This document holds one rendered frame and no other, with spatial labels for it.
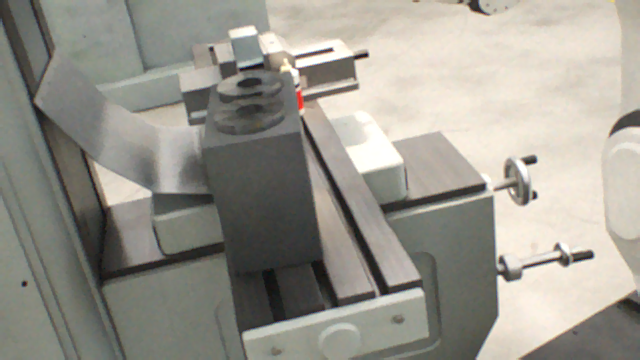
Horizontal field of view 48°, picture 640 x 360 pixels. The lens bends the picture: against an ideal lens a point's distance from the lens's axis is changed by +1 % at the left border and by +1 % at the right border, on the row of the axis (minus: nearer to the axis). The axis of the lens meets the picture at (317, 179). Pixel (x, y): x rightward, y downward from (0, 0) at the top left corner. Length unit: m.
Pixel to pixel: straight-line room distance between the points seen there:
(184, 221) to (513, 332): 1.22
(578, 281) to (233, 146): 1.77
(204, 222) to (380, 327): 0.57
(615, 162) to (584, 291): 1.48
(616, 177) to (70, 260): 0.91
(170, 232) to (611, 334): 0.81
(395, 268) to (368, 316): 0.07
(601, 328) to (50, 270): 0.97
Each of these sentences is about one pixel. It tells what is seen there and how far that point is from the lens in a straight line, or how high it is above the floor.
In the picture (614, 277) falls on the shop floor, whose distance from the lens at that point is 2.51.
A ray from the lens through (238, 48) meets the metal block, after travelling 1.43.
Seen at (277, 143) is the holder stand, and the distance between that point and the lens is 0.85.
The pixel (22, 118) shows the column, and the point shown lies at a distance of 1.27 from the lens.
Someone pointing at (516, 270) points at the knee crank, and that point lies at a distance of 1.59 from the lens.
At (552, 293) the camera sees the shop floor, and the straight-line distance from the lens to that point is 2.43.
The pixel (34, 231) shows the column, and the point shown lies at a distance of 1.33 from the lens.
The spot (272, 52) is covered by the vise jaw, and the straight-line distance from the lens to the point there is 1.41.
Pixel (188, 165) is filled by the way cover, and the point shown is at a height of 0.89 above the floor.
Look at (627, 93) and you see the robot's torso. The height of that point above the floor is 1.09.
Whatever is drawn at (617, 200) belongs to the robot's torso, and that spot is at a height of 0.97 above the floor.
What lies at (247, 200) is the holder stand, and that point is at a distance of 0.89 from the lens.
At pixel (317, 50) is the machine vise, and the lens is 1.51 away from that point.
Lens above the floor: 1.49
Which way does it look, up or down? 28 degrees down
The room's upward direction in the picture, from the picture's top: 10 degrees counter-clockwise
